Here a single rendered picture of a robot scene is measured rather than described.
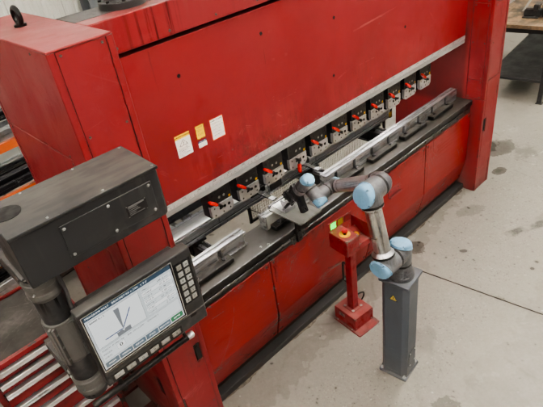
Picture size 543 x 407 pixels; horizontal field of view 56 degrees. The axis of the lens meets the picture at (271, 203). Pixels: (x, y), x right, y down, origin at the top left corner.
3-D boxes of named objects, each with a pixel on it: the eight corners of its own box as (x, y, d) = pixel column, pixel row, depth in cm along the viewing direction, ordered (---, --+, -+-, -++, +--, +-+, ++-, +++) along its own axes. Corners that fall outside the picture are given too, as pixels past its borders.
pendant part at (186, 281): (110, 388, 181) (76, 317, 161) (94, 370, 189) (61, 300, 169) (208, 316, 204) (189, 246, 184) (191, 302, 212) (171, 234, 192)
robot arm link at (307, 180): (309, 188, 269) (299, 175, 270) (301, 196, 278) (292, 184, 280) (319, 181, 273) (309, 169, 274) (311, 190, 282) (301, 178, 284)
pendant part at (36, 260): (99, 421, 186) (2, 241, 139) (71, 383, 202) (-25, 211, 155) (208, 339, 212) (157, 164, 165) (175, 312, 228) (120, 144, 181)
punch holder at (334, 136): (333, 144, 324) (331, 121, 315) (323, 141, 330) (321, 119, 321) (347, 136, 332) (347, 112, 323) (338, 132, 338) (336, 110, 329)
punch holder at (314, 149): (313, 157, 314) (310, 134, 304) (302, 154, 319) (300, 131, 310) (328, 148, 322) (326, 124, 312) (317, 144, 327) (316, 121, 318)
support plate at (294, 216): (300, 226, 288) (300, 224, 287) (268, 211, 305) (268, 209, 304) (322, 211, 298) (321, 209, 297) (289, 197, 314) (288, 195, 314)
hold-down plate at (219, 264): (193, 291, 272) (191, 287, 270) (187, 286, 275) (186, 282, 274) (234, 261, 288) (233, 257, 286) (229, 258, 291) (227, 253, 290)
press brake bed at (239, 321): (216, 408, 311) (187, 312, 265) (196, 388, 324) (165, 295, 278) (463, 188, 470) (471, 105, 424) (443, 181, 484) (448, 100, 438)
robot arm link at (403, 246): (416, 258, 270) (417, 238, 263) (402, 272, 263) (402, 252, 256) (397, 249, 278) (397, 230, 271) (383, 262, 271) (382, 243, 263)
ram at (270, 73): (150, 228, 244) (98, 66, 199) (141, 222, 249) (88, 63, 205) (465, 42, 403) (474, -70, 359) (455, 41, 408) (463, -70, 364)
